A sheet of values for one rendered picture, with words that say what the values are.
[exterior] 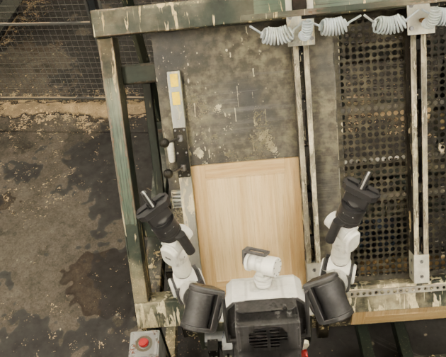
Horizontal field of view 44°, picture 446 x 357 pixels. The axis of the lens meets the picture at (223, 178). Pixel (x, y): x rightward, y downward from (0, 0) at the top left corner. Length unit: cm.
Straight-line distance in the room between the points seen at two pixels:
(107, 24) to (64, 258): 208
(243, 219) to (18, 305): 191
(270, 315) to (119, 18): 119
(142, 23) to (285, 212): 94
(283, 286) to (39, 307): 215
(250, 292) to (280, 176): 59
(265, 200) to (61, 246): 200
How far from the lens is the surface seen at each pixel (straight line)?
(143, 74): 229
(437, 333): 345
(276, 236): 234
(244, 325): 175
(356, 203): 187
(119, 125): 224
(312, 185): 224
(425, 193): 235
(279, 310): 180
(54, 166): 453
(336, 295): 189
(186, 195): 227
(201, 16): 213
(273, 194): 229
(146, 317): 248
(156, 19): 215
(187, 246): 193
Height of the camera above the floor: 295
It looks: 46 degrees down
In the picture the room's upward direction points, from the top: 8 degrees counter-clockwise
